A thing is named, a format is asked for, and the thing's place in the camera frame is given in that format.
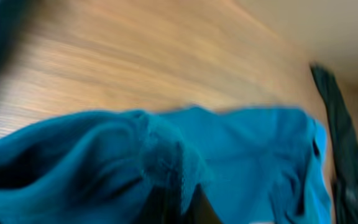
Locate blue polo shirt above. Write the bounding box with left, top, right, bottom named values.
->
left=0, top=107, right=331, bottom=223

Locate black shirt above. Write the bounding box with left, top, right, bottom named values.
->
left=310, top=64, right=358, bottom=224

